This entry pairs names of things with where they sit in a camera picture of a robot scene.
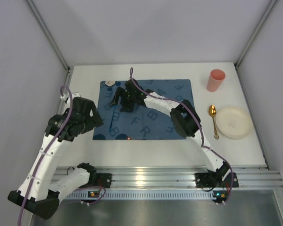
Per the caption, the blue letter placemat cloth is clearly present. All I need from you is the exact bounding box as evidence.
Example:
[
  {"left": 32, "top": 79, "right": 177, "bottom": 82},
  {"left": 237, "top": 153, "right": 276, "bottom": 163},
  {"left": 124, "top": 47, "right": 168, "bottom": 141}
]
[{"left": 93, "top": 79, "right": 194, "bottom": 140}]

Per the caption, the pink plastic cup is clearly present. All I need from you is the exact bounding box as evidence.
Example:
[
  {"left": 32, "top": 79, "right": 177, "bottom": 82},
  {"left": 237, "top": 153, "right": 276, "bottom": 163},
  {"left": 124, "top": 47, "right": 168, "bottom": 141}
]
[{"left": 207, "top": 69, "right": 226, "bottom": 92}]

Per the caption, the cream round plate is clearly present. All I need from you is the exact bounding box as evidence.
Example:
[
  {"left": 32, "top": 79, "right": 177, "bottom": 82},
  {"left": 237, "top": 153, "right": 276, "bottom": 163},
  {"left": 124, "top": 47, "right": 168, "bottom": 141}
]
[{"left": 216, "top": 106, "right": 253, "bottom": 139}]

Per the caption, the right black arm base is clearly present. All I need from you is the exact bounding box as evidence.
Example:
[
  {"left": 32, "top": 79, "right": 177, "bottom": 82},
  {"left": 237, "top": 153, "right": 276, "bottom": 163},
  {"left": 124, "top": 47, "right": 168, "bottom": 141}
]
[{"left": 194, "top": 173, "right": 239, "bottom": 189}]

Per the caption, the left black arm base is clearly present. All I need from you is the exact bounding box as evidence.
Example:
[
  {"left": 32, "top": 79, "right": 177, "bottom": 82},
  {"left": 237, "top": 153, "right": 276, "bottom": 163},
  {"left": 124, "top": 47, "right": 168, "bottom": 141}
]
[{"left": 93, "top": 173, "right": 112, "bottom": 188}]

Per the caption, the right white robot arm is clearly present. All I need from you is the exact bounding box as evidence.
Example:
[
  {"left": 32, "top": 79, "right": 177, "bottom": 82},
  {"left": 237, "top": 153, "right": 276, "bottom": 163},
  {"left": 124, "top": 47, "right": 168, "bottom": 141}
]
[{"left": 109, "top": 79, "right": 234, "bottom": 183}]

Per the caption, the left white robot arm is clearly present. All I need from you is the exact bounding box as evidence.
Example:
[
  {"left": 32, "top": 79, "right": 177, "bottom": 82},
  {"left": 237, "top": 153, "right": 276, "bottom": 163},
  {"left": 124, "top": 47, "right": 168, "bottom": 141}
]
[{"left": 8, "top": 97, "right": 103, "bottom": 220}]

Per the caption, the gold metal fork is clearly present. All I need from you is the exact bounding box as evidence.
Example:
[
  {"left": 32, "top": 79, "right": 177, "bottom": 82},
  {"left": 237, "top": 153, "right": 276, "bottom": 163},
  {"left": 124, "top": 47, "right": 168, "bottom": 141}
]
[{"left": 208, "top": 105, "right": 219, "bottom": 140}]

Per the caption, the aluminium mounting rail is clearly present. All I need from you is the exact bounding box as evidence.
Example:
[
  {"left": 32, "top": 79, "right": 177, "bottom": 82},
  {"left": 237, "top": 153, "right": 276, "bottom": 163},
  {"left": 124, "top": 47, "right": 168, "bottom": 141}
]
[{"left": 51, "top": 166, "right": 283, "bottom": 189}]

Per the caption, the perforated grey cable duct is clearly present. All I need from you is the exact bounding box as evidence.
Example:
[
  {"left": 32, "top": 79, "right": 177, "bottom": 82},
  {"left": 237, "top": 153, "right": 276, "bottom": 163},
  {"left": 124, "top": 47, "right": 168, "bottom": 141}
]
[{"left": 66, "top": 190, "right": 226, "bottom": 200}]

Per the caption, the left aluminium frame post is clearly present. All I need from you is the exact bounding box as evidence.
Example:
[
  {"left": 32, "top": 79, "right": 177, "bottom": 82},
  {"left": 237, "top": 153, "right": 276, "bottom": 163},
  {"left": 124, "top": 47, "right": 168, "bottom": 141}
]
[{"left": 24, "top": 0, "right": 70, "bottom": 72}]

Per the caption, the aluminium frame post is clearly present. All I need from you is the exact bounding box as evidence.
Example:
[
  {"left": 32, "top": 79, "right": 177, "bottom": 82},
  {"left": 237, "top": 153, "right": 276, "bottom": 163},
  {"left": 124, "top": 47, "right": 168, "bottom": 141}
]
[
  {"left": 234, "top": 0, "right": 279, "bottom": 70},
  {"left": 24, "top": 0, "right": 70, "bottom": 72}
]

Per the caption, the right aluminium frame post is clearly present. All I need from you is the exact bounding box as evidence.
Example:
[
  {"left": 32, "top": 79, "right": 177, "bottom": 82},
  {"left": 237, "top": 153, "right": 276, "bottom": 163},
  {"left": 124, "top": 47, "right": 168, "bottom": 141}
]
[{"left": 234, "top": 0, "right": 279, "bottom": 70}]

